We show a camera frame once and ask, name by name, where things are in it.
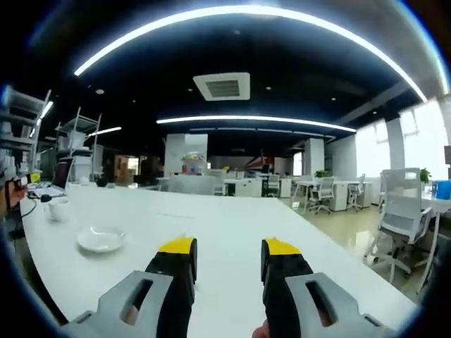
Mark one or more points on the blue box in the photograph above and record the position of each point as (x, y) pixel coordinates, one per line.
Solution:
(442, 190)

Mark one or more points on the grey metal shelf rack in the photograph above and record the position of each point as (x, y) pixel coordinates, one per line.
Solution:
(21, 130)
(79, 141)

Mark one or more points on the white coffee cup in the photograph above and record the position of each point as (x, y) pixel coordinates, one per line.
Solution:
(58, 210)

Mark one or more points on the green potted plant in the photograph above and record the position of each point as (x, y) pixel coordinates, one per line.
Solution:
(425, 175)
(321, 174)

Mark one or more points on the white round coffee tray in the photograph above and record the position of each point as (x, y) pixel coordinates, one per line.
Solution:
(100, 241)

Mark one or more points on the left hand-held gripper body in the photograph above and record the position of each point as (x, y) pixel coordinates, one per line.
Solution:
(22, 180)

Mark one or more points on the long curved ceiling light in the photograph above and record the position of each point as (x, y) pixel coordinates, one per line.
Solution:
(253, 10)

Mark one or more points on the small black bowl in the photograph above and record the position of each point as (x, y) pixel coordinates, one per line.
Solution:
(102, 182)

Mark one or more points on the small white bowl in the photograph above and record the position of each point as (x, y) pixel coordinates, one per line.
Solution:
(84, 181)

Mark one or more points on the silver laptop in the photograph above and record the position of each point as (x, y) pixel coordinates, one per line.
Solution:
(61, 176)

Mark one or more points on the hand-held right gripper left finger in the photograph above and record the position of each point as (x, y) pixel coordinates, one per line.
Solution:
(169, 295)

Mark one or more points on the person's left hand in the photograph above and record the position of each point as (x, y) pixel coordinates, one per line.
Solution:
(15, 198)

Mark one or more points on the small black device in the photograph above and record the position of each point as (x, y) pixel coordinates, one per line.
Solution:
(45, 198)

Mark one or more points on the ceiling air vent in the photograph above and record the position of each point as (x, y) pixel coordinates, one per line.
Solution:
(222, 87)

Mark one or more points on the white tabletop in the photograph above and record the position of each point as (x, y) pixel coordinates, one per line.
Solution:
(225, 218)

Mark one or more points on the person's right hand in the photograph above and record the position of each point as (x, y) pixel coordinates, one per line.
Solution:
(260, 332)

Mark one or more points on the short ceiling light strip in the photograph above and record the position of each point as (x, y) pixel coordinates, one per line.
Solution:
(253, 119)

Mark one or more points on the white office desk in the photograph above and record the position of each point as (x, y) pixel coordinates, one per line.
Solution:
(246, 184)

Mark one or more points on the flag wall picture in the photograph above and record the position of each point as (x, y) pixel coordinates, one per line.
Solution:
(262, 163)

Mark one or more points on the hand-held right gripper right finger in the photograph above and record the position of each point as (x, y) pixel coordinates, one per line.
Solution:
(282, 299)

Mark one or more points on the colourful display stand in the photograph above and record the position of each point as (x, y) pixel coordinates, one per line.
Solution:
(194, 162)

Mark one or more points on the white mesh office chair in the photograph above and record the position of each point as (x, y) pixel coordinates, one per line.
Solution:
(322, 195)
(401, 218)
(356, 193)

